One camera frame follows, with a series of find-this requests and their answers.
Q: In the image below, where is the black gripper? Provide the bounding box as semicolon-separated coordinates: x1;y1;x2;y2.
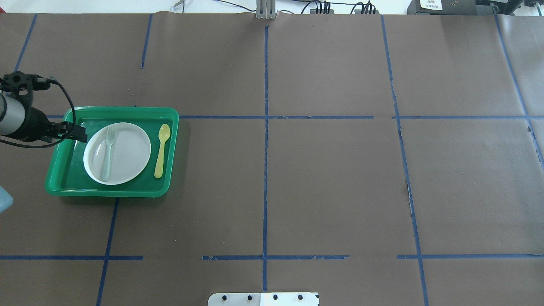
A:
23;107;88;143

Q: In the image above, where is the pale mint plastic fork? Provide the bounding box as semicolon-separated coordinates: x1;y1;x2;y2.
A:
100;125;116;182

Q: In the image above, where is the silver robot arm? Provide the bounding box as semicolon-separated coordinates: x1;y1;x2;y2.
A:
0;95;88;143

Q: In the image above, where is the green plastic tray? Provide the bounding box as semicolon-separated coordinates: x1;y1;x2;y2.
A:
45;106;179;198

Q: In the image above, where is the white round plate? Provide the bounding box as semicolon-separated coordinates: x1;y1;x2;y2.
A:
83;122;151;185

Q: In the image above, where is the yellow plastic spoon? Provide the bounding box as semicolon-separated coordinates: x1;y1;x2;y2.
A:
154;124;171;179

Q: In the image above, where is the black power strip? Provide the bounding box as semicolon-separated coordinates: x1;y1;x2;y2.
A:
308;0;334;15

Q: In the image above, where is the brown paper table cover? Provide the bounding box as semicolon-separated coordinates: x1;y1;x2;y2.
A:
1;12;543;306

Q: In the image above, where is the black device box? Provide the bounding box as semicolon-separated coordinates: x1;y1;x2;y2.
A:
406;0;478;16

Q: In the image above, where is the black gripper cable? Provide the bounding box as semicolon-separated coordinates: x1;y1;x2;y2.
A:
0;80;77;149

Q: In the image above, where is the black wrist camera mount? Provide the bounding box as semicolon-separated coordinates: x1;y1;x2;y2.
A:
0;71;57;104

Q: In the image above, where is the aluminium frame post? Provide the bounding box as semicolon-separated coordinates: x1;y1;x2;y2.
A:
255;0;278;20

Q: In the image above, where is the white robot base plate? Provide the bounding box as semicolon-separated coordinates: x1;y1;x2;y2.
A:
207;292;320;306

